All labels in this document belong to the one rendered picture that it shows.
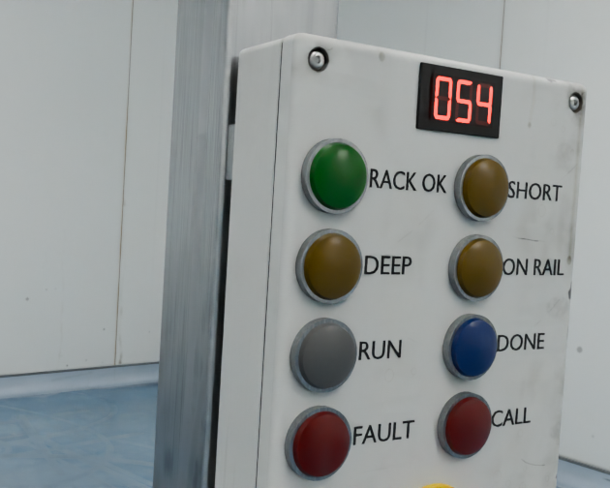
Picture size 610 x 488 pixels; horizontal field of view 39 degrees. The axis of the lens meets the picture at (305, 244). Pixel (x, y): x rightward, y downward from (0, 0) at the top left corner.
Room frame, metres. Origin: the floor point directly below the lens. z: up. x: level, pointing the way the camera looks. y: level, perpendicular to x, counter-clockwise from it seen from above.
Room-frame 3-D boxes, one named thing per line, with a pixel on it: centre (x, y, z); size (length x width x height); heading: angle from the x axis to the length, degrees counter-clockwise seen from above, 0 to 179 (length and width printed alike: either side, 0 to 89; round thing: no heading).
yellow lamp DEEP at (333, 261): (0.34, -0.01, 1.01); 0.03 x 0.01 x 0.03; 123
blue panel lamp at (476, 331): (0.38, -0.08, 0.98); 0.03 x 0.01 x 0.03; 123
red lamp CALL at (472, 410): (0.38, -0.08, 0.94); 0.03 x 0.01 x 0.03; 123
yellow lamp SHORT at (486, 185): (0.38, -0.08, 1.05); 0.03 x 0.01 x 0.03; 123
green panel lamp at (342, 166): (0.34, -0.01, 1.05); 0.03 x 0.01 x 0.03; 123
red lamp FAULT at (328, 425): (0.34, -0.01, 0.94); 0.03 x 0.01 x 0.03; 123
